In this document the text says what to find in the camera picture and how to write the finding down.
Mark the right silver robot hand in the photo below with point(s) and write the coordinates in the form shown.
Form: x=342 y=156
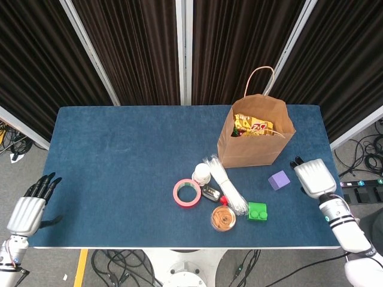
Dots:
x=314 y=179

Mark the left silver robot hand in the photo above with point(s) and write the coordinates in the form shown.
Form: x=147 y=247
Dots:
x=25 y=215

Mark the yellow cracker snack package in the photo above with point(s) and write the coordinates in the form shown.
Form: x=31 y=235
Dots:
x=257 y=127

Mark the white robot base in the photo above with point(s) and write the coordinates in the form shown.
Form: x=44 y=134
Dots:
x=185 y=269

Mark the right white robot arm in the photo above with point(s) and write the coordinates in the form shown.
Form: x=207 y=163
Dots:
x=344 y=230

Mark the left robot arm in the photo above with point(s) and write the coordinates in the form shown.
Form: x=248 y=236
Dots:
x=12 y=254

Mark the brown paper shopping bag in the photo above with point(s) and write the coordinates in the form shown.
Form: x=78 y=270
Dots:
x=248 y=152

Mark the purple foam cube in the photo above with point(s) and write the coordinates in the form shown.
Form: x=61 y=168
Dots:
x=278 y=180

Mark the black foot pedal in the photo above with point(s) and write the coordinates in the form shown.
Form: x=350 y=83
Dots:
x=363 y=195

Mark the white paper scrap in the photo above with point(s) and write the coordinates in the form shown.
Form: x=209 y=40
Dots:
x=17 y=158

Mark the green toy brick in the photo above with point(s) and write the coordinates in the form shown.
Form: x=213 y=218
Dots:
x=256 y=210

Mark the dark trouser leg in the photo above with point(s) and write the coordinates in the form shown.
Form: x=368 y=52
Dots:
x=374 y=224

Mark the small red object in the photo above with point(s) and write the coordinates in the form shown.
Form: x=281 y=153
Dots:
x=223 y=199

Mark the clear tub of rubber bands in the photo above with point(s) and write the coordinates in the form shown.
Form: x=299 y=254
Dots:
x=223 y=219

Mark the blue velvet tablecloth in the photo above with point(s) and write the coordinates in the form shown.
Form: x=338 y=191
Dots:
x=119 y=179

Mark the black rectangular tin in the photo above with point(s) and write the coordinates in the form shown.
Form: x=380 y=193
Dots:
x=211 y=192

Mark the white printed paper cup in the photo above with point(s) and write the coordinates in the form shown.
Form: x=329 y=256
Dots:
x=202 y=175

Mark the black pleated curtain panel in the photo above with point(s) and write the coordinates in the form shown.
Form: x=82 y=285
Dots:
x=344 y=59
x=134 y=45
x=233 y=45
x=36 y=59

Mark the red tape roll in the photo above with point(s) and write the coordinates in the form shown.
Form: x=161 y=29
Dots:
x=187 y=204

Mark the white frame post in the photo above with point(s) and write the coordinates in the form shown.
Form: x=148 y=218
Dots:
x=91 y=53
x=359 y=128
x=24 y=130
x=292 y=39
x=183 y=53

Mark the white table frame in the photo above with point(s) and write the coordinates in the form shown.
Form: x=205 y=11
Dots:
x=104 y=248

